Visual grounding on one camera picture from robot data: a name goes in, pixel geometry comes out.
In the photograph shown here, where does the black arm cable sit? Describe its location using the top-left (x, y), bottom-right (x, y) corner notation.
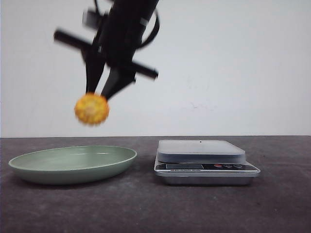
top-left (136, 8), bottom-right (161, 50)

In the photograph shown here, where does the yellow corn cob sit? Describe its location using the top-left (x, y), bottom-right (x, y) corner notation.
top-left (74, 92), bottom-right (110, 125)

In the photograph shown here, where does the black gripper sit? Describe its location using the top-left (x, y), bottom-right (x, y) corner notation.
top-left (54, 20), bottom-right (159, 100)

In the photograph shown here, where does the green shallow plate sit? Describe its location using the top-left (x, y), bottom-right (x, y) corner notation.
top-left (8, 146), bottom-right (138, 185)

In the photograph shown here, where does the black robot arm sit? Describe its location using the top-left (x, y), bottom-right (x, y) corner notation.
top-left (53, 0), bottom-right (160, 100)

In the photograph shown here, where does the silver digital kitchen scale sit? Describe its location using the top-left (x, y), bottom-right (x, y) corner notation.
top-left (154, 139), bottom-right (260, 185)

